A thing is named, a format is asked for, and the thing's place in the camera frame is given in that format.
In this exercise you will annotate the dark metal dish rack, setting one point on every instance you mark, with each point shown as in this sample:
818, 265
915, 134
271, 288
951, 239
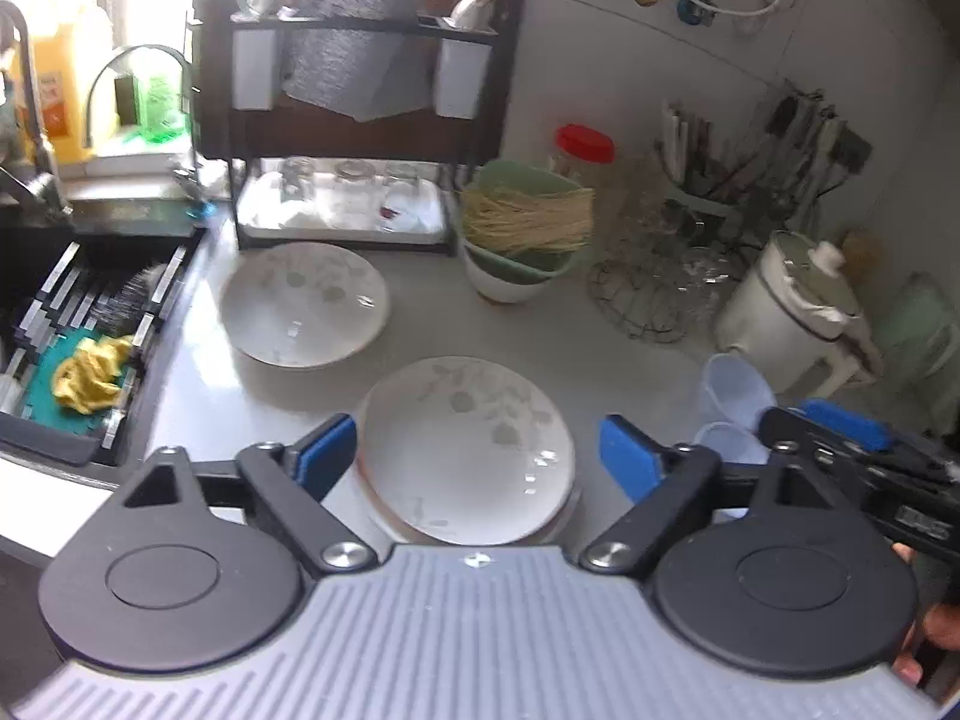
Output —
352, 121

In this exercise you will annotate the yellow oil jug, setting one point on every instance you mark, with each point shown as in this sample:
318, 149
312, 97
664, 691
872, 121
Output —
69, 46

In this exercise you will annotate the glass cup in tray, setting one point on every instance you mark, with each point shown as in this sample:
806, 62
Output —
354, 180
297, 179
401, 186

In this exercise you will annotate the chrome kitchen faucet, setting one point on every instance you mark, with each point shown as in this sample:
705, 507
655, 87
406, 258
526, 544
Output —
45, 189

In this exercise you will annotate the wire glass holder stand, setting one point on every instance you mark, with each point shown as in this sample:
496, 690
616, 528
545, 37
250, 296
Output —
661, 269

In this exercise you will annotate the pale blue plastic bowl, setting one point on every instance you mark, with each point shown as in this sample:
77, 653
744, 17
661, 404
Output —
732, 390

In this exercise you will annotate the green chopstick holder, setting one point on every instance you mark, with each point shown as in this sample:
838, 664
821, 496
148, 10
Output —
704, 175

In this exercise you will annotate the yellow sponge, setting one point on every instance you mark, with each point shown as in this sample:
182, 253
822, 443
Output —
861, 254

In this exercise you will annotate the white bowl under basket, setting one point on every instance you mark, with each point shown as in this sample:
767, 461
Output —
507, 282

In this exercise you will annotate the sink drain rack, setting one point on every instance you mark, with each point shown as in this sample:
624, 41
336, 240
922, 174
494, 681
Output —
58, 292

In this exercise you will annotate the dry noodle bundle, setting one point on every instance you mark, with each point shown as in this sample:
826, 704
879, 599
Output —
510, 222

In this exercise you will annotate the yellow cleaning cloth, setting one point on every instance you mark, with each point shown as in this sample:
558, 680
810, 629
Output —
88, 380

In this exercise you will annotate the grey patterned cloth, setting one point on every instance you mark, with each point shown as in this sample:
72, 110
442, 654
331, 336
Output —
366, 75

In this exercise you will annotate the mint green electric kettle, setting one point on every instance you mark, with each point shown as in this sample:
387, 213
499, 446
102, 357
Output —
918, 339

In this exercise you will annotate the white floral plate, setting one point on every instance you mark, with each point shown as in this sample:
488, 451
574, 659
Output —
304, 305
465, 451

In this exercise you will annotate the green square noodle basket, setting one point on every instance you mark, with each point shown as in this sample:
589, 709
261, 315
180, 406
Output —
526, 179

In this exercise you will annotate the white electric cooking pot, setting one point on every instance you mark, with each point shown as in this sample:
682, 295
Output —
795, 310

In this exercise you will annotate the red lid plastic jar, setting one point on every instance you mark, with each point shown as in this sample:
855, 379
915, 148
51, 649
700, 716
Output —
584, 156

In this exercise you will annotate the person's right hand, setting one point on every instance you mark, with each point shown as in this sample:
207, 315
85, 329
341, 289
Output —
929, 656

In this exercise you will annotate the white rack drip tray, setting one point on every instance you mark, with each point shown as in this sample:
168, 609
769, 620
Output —
262, 214

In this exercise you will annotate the black wall utensil rail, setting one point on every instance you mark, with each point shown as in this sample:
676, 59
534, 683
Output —
795, 125

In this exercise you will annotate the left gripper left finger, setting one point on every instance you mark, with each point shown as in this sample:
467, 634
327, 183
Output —
288, 483

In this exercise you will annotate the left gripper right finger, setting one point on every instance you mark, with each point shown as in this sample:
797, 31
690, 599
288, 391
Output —
670, 488

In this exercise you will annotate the green detergent bottle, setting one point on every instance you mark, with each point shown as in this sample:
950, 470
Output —
161, 118

